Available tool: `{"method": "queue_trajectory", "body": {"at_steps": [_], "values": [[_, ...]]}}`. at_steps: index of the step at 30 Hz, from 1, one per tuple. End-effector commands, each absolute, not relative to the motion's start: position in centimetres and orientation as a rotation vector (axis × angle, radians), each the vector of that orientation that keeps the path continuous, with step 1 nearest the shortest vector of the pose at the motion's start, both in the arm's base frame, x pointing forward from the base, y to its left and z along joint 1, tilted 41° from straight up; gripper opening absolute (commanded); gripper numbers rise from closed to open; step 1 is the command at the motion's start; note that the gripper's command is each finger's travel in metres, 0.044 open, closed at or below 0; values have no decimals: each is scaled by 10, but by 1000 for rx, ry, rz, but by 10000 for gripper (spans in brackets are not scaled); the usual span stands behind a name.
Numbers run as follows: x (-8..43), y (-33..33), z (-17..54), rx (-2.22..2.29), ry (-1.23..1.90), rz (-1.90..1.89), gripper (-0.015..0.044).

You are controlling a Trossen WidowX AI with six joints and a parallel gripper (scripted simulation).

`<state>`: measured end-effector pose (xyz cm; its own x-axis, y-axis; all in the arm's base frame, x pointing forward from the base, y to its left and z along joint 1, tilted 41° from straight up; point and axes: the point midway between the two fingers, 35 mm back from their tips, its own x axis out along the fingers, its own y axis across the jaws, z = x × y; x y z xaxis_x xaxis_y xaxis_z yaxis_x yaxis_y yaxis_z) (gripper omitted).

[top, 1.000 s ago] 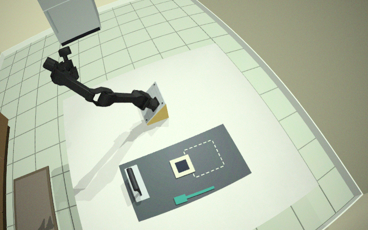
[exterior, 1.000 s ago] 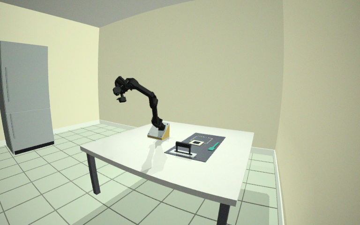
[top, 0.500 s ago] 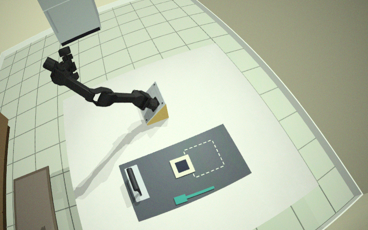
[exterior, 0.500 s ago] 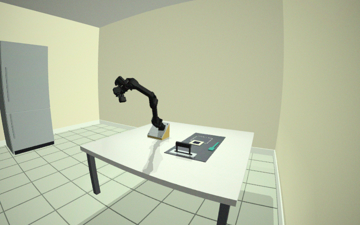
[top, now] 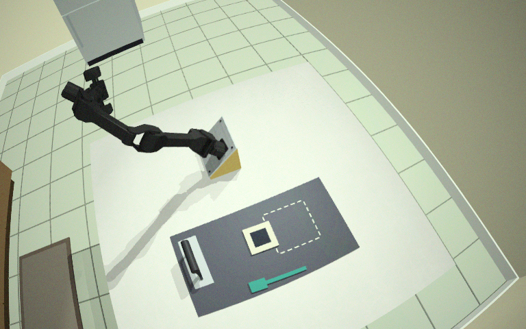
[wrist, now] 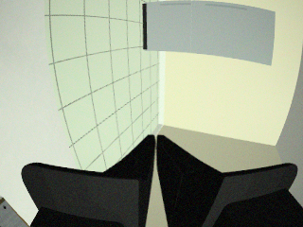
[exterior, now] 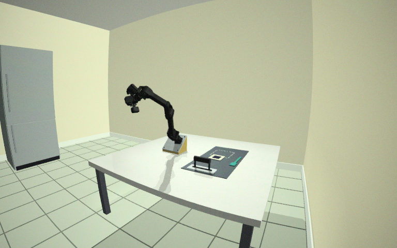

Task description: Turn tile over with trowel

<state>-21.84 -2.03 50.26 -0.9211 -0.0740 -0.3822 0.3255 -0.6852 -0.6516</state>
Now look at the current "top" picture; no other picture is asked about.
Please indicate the teal flat trowel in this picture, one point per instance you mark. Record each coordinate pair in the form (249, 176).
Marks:
(262, 283)

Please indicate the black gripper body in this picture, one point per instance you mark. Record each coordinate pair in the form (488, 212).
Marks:
(93, 74)

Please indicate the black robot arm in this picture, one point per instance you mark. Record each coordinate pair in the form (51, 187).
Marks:
(87, 108)

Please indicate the cream square tile with dark square centre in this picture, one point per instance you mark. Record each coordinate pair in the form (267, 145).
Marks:
(260, 237)

